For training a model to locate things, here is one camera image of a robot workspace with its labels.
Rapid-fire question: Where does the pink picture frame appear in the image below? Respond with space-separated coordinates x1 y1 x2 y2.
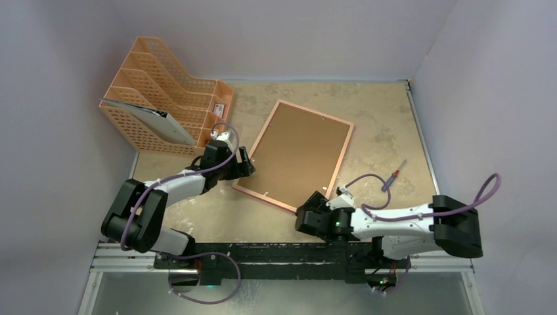
233 100 354 212

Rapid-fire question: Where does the blue red screwdriver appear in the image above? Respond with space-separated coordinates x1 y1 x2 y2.
381 159 407 192

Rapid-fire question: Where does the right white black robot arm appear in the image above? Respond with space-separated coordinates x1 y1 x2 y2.
295 192 483 267

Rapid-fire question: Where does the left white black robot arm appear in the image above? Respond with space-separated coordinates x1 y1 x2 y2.
100 140 255 268

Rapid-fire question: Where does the red white small box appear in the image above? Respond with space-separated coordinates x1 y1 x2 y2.
212 103 226 118

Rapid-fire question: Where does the grey folder in organizer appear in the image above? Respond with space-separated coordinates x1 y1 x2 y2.
100 98 196 146

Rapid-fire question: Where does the orange plastic file organizer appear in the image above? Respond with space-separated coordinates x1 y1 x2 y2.
99 36 234 156

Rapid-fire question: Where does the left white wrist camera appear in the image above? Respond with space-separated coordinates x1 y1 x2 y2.
211 131 236 151

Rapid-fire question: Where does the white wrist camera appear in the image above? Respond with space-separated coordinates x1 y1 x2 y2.
211 131 236 151
326 186 354 210

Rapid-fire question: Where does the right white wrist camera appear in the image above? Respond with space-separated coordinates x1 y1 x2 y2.
326 186 354 210

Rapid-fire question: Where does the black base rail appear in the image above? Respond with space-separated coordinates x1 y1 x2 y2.
154 241 409 285

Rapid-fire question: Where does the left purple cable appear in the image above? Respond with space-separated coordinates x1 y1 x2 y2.
120 122 241 305

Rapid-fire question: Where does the purple cable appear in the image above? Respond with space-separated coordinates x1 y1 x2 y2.
344 173 502 295
120 122 241 305

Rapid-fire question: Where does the aluminium extrusion rail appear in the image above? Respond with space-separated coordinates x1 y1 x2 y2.
89 243 474 273

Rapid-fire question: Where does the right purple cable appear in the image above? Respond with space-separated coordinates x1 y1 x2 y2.
344 173 502 295

